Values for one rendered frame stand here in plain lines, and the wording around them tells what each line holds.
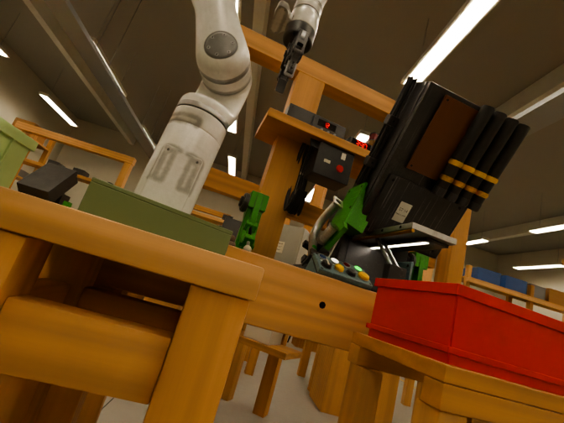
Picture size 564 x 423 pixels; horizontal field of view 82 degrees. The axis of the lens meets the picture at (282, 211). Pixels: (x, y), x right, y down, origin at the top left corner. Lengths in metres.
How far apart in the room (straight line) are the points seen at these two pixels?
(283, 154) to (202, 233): 1.06
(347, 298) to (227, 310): 0.47
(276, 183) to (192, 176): 0.93
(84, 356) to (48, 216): 0.15
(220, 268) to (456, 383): 0.37
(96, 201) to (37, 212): 0.08
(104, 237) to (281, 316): 0.47
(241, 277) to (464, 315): 0.36
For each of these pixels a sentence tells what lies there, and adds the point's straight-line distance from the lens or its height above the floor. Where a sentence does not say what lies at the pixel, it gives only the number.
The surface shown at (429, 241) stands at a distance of 1.06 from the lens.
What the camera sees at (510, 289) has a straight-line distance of 6.77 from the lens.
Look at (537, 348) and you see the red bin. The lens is 0.73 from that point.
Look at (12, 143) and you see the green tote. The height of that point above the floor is 0.93.
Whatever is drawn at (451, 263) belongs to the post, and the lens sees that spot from 1.85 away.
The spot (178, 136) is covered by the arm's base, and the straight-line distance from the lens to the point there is 0.54.
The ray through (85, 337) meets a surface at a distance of 0.42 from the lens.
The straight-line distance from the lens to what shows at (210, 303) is 0.39.
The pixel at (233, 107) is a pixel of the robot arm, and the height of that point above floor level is 1.12.
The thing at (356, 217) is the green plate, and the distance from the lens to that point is 1.12.
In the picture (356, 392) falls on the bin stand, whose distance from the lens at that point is 0.73.
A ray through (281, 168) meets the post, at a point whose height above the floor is 1.36.
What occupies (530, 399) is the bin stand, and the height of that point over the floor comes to 0.78.
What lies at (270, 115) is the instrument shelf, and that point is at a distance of 1.39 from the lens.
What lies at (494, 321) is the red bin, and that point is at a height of 0.88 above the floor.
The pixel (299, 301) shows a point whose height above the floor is 0.83.
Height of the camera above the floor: 0.82
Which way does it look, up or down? 14 degrees up
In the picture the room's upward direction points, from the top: 17 degrees clockwise
